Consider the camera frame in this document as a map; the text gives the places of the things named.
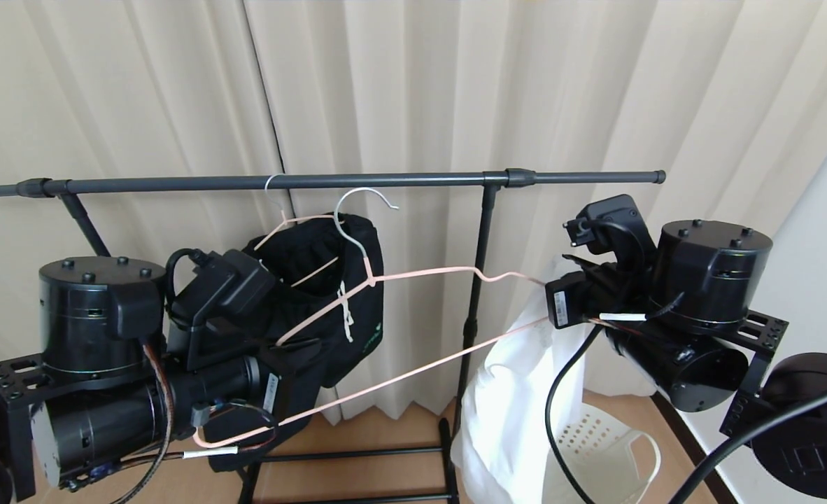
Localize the black clothes rack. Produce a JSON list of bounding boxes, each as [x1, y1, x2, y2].
[[0, 168, 667, 504]]

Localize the white laundry basket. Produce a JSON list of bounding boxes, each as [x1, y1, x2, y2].
[[544, 408, 663, 504]]

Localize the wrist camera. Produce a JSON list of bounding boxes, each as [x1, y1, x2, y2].
[[562, 194, 659, 270], [165, 248, 277, 372]]

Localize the pink clothes hanger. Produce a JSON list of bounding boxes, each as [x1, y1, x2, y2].
[[253, 174, 348, 289], [192, 187, 551, 450]]

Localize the white garment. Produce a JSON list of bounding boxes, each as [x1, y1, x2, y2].
[[450, 258, 591, 504]]

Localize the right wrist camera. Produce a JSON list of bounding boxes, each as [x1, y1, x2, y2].
[[562, 194, 659, 270]]

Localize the black shorts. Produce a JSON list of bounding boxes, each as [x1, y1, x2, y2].
[[207, 212, 385, 473]]

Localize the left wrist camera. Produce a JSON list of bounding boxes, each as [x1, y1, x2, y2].
[[165, 248, 277, 372]]

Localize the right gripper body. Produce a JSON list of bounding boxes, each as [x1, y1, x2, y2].
[[544, 260, 656, 331]]

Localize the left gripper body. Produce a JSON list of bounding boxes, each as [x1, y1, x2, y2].
[[191, 338, 323, 440]]

